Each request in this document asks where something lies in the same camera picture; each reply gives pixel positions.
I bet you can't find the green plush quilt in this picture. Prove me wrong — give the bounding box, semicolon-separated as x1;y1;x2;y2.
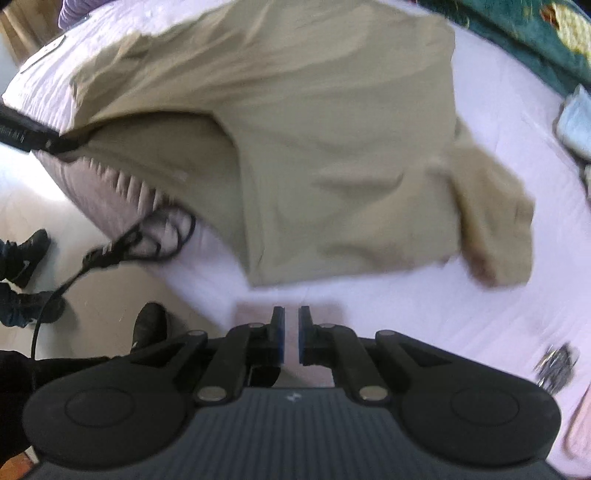
417;0;590;96

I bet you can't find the tan t-shirt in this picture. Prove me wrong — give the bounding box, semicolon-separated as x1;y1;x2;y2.
68;1;534;286

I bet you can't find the pink quilted bedspread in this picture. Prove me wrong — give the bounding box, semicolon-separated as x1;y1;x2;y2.
2;0;591;478

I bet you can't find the black shoe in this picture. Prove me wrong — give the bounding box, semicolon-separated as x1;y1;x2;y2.
130;302;169;352

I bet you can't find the black cable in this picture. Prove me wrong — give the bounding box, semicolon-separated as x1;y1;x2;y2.
31;207;198;361

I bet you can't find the grey hoodie garment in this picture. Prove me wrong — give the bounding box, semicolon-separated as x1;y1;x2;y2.
554;85;591;198

